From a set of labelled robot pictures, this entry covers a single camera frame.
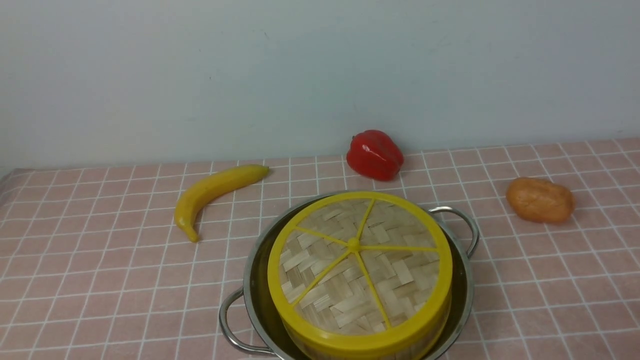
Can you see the yellow rimmed bamboo steamer lid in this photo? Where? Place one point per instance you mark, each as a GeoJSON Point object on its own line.
{"type": "Point", "coordinates": [358, 243]}

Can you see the yellow rimmed bamboo steamer basket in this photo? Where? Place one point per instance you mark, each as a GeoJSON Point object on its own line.
{"type": "Point", "coordinates": [360, 328]}

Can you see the red plastic bell pepper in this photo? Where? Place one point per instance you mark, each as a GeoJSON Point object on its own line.
{"type": "Point", "coordinates": [373, 154]}

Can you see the yellow plastic banana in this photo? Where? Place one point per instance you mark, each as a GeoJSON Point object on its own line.
{"type": "Point", "coordinates": [206, 190]}

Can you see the orange brown potato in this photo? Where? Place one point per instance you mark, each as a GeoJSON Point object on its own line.
{"type": "Point", "coordinates": [539, 200]}

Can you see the pink checkered tablecloth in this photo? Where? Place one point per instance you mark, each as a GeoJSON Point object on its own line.
{"type": "Point", "coordinates": [93, 268]}

